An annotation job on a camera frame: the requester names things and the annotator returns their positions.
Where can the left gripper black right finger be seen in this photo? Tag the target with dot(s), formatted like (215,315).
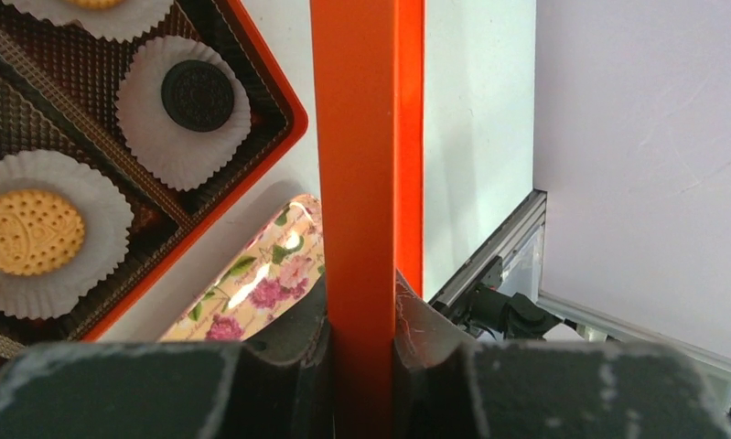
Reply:
(447,384)

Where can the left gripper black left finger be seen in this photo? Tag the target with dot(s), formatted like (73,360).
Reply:
(275,384)

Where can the tan round cookie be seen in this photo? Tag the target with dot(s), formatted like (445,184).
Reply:
(40,232)
(95,4)

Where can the black round cookie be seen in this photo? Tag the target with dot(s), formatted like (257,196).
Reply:
(197,96)

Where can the orange cookie tin box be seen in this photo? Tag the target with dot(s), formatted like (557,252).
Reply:
(57,93)

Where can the orange tin lid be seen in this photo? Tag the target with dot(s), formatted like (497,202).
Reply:
(368,61)

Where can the floral cookie tray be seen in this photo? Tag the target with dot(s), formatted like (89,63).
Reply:
(274,271)

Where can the white paper cupcake liner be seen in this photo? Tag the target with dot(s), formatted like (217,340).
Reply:
(107,215)
(180,158)
(130,19)

